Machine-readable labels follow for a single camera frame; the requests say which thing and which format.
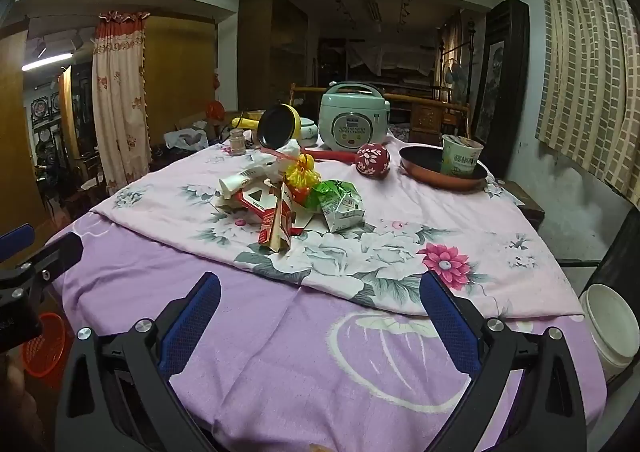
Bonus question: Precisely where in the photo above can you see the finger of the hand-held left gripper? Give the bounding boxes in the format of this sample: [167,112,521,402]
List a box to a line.
[22,231,84,289]
[0,225,36,255]

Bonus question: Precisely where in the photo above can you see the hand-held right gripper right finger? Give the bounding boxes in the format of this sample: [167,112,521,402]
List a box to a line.
[419,271,591,452]

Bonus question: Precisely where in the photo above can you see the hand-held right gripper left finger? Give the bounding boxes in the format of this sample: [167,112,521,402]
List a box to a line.
[54,271,222,452]

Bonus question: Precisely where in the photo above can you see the orange plastic basket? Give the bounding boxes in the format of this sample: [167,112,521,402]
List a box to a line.
[22,312,68,389]

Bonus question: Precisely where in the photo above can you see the purple patterned blanket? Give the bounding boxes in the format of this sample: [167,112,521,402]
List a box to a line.
[50,209,608,452]

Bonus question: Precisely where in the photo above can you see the red folded carton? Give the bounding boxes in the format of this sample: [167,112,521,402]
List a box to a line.
[257,177,297,253]

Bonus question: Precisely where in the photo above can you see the red white flat box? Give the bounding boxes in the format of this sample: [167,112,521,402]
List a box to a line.
[212,185,311,235]

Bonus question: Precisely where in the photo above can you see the pink floral bedsheet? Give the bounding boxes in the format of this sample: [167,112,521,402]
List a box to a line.
[92,129,586,318]

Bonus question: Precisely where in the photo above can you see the wooden side table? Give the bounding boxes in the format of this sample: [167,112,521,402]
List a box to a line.
[502,179,546,229]

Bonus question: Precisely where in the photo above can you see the white squeeze tube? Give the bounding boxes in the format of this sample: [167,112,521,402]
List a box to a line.
[216,155,278,200]

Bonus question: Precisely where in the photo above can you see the green white carton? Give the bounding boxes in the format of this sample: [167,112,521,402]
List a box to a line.
[306,179,364,234]

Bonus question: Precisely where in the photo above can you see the copper frying pan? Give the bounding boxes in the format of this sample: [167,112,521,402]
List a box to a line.
[398,145,488,191]

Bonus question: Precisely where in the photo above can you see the white plastic bucket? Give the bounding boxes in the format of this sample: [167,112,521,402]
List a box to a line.
[579,283,635,383]

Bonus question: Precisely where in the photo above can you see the floral cream curtain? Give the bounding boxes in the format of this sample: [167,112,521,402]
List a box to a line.
[91,10,152,195]

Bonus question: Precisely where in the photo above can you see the green instant noodle cup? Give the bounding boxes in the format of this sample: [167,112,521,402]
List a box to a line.
[440,134,485,179]

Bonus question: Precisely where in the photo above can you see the white plastic bag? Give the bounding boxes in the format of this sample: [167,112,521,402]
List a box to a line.
[164,128,210,149]

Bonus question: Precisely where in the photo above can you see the fluorescent tube light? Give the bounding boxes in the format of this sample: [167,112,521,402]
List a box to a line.
[21,51,74,72]

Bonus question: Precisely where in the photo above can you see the red floral massage hammer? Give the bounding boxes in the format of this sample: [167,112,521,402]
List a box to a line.
[300,142,392,179]

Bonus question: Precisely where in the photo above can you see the yellow mesh scrubber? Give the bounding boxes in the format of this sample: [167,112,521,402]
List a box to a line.
[285,155,321,190]

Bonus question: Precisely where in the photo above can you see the white crumpled paper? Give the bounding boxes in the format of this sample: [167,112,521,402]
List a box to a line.
[277,139,306,160]

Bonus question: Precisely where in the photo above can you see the wooden desk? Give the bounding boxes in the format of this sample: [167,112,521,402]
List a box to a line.
[410,100,471,143]

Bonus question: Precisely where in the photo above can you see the yellow frying pan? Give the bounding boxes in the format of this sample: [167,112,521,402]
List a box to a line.
[231,104,302,149]

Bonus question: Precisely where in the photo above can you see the white ceramic lidded pot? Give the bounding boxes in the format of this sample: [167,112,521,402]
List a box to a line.
[295,116,321,142]

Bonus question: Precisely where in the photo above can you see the mint green rice cooker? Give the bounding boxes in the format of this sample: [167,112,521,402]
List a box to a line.
[319,81,391,151]

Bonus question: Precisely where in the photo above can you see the electric fan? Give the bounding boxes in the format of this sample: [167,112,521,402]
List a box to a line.
[445,60,468,103]

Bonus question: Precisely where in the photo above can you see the tall wooden cabinet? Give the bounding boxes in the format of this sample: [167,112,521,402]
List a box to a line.
[237,0,308,108]

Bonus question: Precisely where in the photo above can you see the checkered beige curtain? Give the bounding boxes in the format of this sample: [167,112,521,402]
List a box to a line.
[531,0,640,208]

